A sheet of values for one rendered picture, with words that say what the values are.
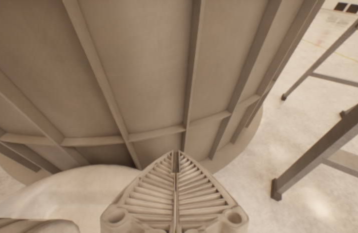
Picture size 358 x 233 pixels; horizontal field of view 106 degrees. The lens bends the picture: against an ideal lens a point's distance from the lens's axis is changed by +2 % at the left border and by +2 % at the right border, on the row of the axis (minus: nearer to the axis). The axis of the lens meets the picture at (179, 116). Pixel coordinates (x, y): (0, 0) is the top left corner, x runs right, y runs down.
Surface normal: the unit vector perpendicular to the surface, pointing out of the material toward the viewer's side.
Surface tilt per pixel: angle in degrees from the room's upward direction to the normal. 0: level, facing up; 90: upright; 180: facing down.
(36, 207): 73
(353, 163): 0
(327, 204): 0
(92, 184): 1
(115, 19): 90
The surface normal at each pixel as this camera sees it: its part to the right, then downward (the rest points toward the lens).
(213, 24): 0.40, 0.66
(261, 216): 0.04, -0.69
